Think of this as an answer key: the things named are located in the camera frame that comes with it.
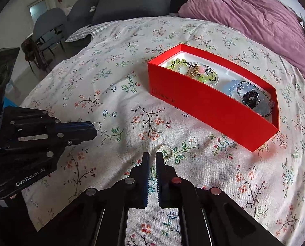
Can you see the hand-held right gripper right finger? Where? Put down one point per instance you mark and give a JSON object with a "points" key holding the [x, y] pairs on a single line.
{"points": [[160, 184]]}

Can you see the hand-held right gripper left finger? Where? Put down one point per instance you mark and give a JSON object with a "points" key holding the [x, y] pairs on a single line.
{"points": [[144, 184]]}

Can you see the grey checkered sheet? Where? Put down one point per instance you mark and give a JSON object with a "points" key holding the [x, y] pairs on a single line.
{"points": [[91, 32]]}

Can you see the red cardboard box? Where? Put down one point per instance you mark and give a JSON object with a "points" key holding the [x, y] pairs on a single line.
{"points": [[206, 107]]}

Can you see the floral bedsheet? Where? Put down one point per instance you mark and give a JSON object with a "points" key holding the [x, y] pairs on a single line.
{"points": [[103, 69]]}

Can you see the purple pillow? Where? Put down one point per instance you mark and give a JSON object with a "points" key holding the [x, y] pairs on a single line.
{"points": [[244, 7]]}

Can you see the black hair claw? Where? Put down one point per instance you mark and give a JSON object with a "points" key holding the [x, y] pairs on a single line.
{"points": [[251, 99]]}

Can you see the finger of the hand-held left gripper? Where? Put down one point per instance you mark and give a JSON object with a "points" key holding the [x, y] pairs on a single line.
{"points": [[83, 136], [78, 126]]}

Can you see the dark grey pillow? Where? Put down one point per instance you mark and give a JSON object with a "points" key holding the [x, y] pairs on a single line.
{"points": [[132, 2]]}

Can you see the glass door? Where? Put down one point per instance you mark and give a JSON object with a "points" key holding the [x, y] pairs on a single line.
{"points": [[38, 7]]}

